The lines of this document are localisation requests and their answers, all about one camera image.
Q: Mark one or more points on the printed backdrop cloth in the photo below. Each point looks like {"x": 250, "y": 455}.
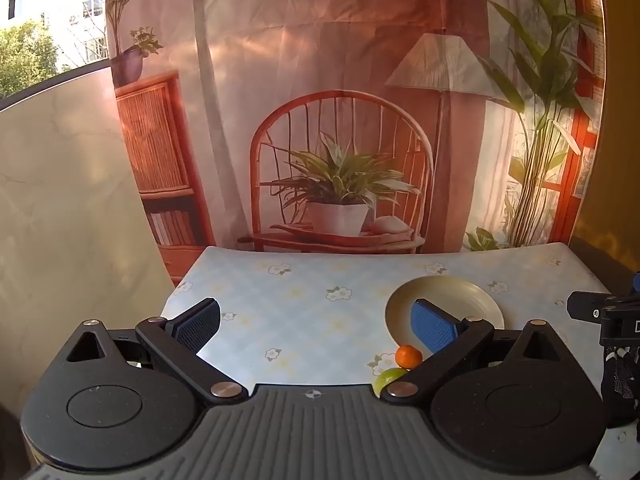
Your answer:
{"x": 350, "y": 35}

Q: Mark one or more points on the green tree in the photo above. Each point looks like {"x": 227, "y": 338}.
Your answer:
{"x": 25, "y": 60}

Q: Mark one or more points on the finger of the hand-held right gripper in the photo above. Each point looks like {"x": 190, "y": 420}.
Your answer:
{"x": 585, "y": 306}

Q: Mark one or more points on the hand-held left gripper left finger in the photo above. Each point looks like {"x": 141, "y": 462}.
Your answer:
{"x": 195, "y": 327}

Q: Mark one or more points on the large green guava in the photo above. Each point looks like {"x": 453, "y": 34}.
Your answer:
{"x": 387, "y": 380}

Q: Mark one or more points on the brown board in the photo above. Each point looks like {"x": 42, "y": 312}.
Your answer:
{"x": 615, "y": 135}

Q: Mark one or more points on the small orange mandarin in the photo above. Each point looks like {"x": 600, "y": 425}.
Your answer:
{"x": 407, "y": 356}

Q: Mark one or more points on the round cream plate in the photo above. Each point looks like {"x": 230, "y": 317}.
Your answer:
{"x": 450, "y": 292}

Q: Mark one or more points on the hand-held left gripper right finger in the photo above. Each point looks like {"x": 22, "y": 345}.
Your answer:
{"x": 432, "y": 327}

